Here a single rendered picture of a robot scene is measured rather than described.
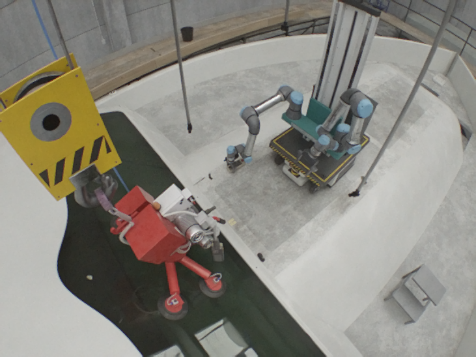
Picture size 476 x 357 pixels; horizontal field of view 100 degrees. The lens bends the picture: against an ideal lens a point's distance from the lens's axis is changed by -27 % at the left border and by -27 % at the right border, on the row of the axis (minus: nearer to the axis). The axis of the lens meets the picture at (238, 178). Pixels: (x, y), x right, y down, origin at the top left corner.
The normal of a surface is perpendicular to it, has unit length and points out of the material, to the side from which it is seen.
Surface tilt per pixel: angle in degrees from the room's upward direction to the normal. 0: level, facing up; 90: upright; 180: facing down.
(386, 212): 25
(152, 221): 20
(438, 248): 0
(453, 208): 0
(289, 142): 0
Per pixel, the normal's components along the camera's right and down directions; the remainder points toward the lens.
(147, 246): -0.25, -0.38
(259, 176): 0.01, -0.58
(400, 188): 0.23, -0.32
